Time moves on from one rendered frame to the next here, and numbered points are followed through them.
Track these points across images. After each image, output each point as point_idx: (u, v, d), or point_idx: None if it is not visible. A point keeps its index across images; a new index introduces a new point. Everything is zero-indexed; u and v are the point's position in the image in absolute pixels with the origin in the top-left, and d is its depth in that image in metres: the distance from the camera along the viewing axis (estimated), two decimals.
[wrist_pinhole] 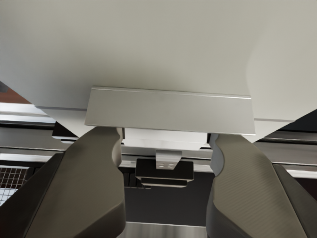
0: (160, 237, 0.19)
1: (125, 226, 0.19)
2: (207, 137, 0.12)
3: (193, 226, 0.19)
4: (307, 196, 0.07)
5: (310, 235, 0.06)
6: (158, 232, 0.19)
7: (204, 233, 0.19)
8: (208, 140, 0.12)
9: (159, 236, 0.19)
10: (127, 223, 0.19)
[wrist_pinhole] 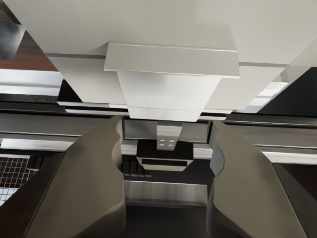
0: (162, 194, 0.19)
1: (128, 184, 0.20)
2: (207, 137, 0.12)
3: (193, 184, 0.20)
4: (307, 196, 0.07)
5: (310, 234, 0.06)
6: (160, 190, 0.20)
7: (204, 190, 0.20)
8: (208, 140, 0.12)
9: (161, 193, 0.19)
10: (130, 182, 0.20)
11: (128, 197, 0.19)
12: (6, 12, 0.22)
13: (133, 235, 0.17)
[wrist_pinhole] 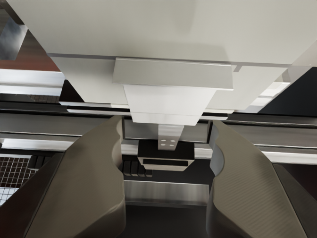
0: (163, 194, 0.19)
1: (130, 184, 0.20)
2: (207, 137, 0.12)
3: (195, 184, 0.20)
4: (307, 196, 0.07)
5: (310, 234, 0.06)
6: (162, 190, 0.20)
7: (206, 190, 0.20)
8: (208, 140, 0.12)
9: (163, 193, 0.20)
10: (132, 182, 0.20)
11: (129, 196, 0.19)
12: (8, 12, 0.22)
13: (135, 235, 0.17)
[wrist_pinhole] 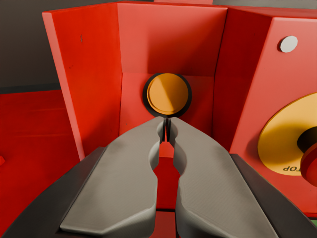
0: None
1: None
2: (167, 135, 0.12)
3: None
4: (262, 179, 0.07)
5: (269, 216, 0.06)
6: None
7: None
8: (168, 139, 0.12)
9: None
10: None
11: None
12: None
13: None
